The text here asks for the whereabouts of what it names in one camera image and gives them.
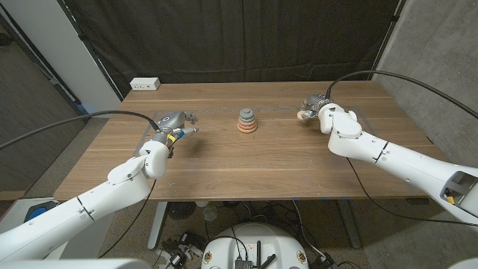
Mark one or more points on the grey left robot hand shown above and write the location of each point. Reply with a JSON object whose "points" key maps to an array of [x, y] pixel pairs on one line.
{"points": [[172, 121]]}

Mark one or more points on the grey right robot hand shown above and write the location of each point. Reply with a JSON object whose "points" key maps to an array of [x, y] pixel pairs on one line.
{"points": [[313, 102]]}

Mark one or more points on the small cream toy disc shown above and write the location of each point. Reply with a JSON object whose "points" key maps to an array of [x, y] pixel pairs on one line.
{"points": [[300, 115]]}

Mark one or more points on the small grey toy disc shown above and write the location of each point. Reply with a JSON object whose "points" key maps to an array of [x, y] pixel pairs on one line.
{"points": [[246, 112]]}

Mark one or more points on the green toy disc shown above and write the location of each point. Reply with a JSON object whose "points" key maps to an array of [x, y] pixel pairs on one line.
{"points": [[247, 119]]}

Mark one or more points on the pink toy disc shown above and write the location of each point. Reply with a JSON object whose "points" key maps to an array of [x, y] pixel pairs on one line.
{"points": [[247, 124]]}

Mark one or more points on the red toy disc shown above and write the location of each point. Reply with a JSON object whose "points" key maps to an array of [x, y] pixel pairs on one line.
{"points": [[247, 127]]}

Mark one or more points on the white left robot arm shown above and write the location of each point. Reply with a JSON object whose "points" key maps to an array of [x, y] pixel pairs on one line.
{"points": [[82, 209]]}

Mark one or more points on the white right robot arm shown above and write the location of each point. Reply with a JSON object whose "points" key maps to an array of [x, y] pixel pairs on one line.
{"points": [[403, 157]]}

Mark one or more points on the large orange toy disc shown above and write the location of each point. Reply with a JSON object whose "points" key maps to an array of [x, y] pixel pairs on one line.
{"points": [[247, 131]]}

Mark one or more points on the white power strip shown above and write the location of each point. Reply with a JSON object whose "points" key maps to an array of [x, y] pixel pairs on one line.
{"points": [[145, 83]]}

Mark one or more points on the small black floor fan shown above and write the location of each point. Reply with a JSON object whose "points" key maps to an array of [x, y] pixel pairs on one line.
{"points": [[181, 210]]}

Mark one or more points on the black curtain backdrop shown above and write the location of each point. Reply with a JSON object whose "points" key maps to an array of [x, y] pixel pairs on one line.
{"points": [[242, 37]]}

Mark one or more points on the black backdrop pole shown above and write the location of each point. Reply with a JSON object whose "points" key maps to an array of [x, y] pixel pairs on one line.
{"points": [[90, 48], [388, 36]]}

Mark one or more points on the clear plastic jar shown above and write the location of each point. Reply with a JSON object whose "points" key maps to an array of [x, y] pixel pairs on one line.
{"points": [[210, 213]]}

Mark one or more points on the white table leg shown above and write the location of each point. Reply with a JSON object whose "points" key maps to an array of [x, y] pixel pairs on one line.
{"points": [[157, 224]]}

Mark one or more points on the grey table leg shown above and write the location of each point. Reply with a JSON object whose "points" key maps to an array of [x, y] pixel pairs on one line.
{"points": [[349, 224]]}

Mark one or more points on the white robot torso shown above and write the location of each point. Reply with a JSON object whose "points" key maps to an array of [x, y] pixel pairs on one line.
{"points": [[254, 243]]}

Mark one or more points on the black device with blue disc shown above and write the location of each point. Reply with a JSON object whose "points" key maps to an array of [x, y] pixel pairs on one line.
{"points": [[37, 213]]}

